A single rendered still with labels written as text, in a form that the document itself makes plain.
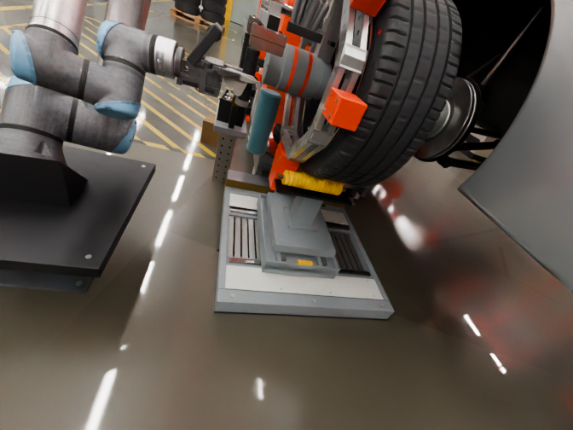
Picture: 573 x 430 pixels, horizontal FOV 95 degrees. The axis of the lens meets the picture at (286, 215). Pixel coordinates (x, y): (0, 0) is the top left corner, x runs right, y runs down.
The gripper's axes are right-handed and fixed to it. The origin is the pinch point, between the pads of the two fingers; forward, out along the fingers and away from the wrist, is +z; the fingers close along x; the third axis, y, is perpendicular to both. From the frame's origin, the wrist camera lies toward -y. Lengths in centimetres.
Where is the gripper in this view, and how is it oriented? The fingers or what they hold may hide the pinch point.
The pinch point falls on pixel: (253, 77)
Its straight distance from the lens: 83.5
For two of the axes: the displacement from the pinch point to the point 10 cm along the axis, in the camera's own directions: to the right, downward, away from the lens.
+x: 1.3, 6.4, -7.6
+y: -3.1, 7.5, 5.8
